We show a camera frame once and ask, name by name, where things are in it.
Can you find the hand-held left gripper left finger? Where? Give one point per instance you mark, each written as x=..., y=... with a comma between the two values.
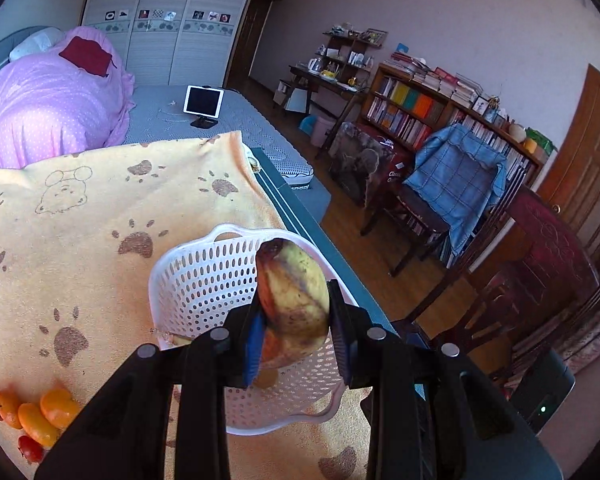
x=254, y=347

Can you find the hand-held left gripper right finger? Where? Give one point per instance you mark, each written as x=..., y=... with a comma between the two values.
x=341, y=362

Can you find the yellow green mango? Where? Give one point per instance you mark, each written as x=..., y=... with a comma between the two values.
x=292, y=290

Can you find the white perforated plastic basket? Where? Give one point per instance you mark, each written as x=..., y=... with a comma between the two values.
x=195, y=280

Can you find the orange cherry tomato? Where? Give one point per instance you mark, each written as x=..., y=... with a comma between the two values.
x=37, y=424
x=8, y=407

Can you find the green table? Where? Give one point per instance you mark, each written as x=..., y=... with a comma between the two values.
x=300, y=210

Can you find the yellow paw print blanket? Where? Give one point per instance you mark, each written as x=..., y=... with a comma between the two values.
x=105, y=210

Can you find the black box with green light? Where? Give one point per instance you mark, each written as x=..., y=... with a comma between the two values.
x=542, y=390

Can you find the printed cloth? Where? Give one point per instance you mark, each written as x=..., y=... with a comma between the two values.
x=360, y=160

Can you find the carved dark wooden chair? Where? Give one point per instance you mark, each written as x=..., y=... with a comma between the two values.
x=535, y=260

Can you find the grey mattress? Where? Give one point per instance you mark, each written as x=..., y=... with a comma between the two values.
x=250, y=125

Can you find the blue plaid jacket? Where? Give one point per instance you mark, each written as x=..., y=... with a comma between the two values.
x=455, y=170

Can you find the pink waste bin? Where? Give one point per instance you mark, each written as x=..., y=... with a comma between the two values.
x=322, y=130

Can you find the blue bin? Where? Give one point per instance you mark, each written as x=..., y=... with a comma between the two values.
x=307, y=124

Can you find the floral cloth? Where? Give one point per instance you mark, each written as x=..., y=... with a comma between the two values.
x=575, y=325

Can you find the white tablet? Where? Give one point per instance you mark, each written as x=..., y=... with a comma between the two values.
x=203, y=101

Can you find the wooden bookshelf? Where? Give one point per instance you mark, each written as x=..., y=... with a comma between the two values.
x=410, y=110

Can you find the wooden desk with shelf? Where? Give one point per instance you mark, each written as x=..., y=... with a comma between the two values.
x=325, y=85

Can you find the electric kettle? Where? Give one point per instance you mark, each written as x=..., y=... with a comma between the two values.
x=316, y=65

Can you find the stack of books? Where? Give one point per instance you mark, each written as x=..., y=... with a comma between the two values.
x=440, y=80

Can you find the green bag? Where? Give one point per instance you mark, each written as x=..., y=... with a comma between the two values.
x=542, y=140

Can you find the dark brown door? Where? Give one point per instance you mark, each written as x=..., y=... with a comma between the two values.
x=252, y=35

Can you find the pink dotted quilt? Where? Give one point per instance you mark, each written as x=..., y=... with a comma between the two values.
x=45, y=110

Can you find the light brown wooden door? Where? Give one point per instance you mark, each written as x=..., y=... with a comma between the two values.
x=590, y=160

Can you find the dark red cloth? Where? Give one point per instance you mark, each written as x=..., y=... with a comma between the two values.
x=85, y=55

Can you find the white sliding door wardrobe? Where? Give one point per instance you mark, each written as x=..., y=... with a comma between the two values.
x=170, y=20

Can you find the white pillow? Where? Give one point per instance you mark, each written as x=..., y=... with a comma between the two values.
x=32, y=42

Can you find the grey padded headboard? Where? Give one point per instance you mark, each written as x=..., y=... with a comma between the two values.
x=0, y=45

